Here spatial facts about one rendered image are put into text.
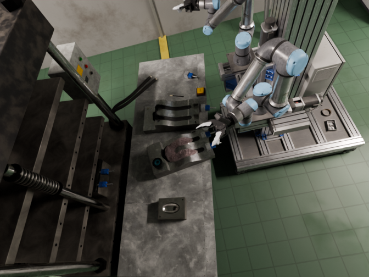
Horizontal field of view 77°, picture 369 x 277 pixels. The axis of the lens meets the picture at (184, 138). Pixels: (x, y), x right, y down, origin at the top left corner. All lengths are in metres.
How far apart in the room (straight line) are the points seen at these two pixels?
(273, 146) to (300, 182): 0.47
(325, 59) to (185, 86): 1.16
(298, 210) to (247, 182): 0.56
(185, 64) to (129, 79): 1.42
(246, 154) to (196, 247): 1.18
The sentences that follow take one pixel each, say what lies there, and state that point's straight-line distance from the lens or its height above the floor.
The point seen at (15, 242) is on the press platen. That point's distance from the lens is 1.47.
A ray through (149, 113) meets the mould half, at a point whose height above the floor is 0.86.
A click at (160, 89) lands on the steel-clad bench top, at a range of 2.36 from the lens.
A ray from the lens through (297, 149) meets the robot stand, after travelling 2.64.
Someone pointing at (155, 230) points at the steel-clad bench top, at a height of 0.80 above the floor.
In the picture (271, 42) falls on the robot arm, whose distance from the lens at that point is 1.34.
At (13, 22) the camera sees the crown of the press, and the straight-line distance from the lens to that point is 1.44.
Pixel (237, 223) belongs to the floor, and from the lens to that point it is 2.59.
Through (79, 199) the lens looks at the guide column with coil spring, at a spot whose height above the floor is 1.19.
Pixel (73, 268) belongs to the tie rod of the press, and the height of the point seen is 1.16.
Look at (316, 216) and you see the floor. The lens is 2.73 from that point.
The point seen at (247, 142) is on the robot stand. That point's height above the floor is 0.21.
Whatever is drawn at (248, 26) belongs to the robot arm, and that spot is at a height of 1.29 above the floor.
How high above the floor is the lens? 2.57
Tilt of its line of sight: 62 degrees down
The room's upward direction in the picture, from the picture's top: 23 degrees counter-clockwise
